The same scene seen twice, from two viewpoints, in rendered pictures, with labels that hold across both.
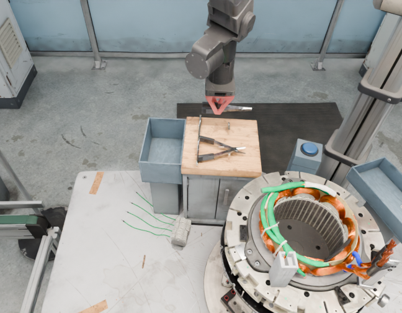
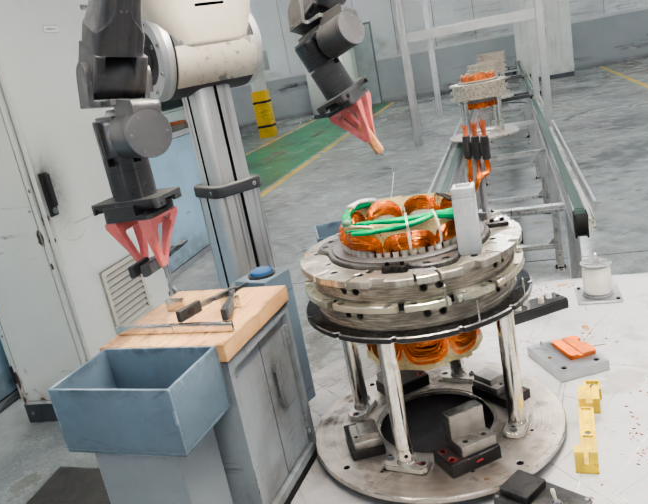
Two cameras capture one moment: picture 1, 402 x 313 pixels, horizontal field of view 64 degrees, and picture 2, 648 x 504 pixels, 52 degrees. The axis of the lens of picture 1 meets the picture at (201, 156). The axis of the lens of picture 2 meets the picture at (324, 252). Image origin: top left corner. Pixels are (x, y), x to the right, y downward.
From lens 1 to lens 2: 0.76 m
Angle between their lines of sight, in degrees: 64
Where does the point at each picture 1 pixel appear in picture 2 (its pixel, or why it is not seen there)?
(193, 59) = (141, 124)
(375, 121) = (260, 221)
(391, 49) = (213, 128)
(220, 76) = (149, 177)
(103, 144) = not seen: outside the picture
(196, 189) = (248, 401)
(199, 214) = (272, 481)
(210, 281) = (414, 489)
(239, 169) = (267, 299)
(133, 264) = not seen: outside the picture
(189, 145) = (177, 340)
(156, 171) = (196, 397)
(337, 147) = not seen: hidden behind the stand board
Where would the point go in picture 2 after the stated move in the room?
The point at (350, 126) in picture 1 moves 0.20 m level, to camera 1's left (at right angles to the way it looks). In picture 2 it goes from (244, 253) to (194, 290)
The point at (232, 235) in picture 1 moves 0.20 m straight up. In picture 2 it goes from (395, 277) to (368, 117)
